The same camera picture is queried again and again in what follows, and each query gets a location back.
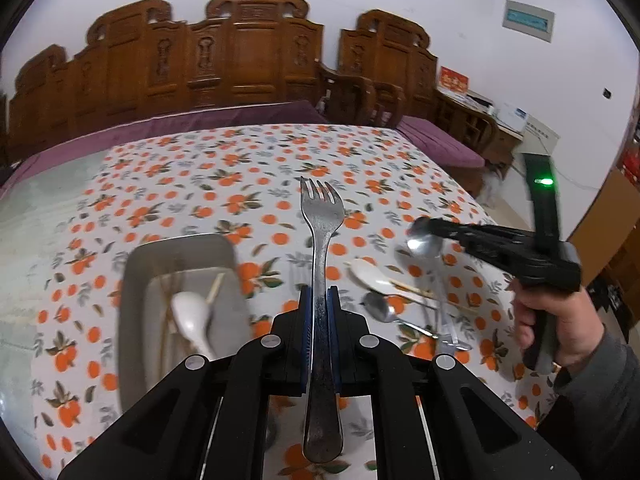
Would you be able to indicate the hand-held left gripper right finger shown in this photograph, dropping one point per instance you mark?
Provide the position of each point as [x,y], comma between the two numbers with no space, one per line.
[334,340]

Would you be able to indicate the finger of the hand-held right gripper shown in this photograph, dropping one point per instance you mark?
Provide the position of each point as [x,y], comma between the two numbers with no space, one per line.
[492,256]
[460,228]

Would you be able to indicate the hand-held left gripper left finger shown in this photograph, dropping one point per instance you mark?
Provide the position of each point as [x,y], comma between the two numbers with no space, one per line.
[305,340]

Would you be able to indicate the metal spoon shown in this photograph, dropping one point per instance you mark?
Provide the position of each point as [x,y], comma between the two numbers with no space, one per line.
[382,307]
[425,250]

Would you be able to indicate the wooden chopstick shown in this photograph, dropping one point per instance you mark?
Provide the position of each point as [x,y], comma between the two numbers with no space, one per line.
[215,290]
[410,286]

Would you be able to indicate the white ceramic spoon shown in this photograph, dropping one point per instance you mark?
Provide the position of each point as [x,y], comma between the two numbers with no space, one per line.
[190,310]
[367,272]

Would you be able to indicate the metal fork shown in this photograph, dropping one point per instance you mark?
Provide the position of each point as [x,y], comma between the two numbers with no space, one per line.
[320,220]

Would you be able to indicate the metal tray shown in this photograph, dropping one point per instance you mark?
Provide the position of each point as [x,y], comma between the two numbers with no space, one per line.
[135,310]

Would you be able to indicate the person's right forearm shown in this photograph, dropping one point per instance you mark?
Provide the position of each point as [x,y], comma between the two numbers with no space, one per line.
[595,410]

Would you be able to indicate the person's right hand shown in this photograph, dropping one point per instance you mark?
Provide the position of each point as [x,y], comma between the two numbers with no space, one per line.
[575,320]

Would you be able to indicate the clear plastic bag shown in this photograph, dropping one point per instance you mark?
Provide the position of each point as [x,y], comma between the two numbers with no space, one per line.
[492,175]

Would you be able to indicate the brown cardboard box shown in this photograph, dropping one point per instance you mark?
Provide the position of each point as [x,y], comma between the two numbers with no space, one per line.
[610,210]

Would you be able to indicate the square purple seat cushion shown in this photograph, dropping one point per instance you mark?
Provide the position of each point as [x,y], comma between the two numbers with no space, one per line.
[440,140]

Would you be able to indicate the dark metal utensil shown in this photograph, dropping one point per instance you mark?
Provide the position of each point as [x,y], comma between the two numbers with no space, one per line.
[452,340]

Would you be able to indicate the wooden side table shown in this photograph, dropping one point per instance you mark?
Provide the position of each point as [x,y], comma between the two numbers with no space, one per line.
[470,120]

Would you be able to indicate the white electronic device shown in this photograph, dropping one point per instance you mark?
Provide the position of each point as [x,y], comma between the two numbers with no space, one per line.
[512,116]

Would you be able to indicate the dark flat box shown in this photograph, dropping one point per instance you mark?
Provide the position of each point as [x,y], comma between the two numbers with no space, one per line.
[480,101]

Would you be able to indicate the red gift box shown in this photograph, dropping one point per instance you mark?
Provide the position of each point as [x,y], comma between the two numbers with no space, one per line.
[454,79]

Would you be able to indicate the orange print tablecloth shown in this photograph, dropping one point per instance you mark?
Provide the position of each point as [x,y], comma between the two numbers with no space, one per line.
[225,170]

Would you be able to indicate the carved wooden armchair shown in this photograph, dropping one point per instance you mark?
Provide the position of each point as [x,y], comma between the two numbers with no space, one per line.
[385,50]

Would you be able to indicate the long purple sofa cushion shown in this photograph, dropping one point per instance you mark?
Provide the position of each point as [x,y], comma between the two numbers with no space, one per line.
[200,120]

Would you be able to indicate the carved wooden sofa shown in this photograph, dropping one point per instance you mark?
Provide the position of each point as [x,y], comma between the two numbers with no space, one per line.
[150,75]

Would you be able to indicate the grey wall panel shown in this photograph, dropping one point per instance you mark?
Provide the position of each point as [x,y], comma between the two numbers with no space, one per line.
[529,21]

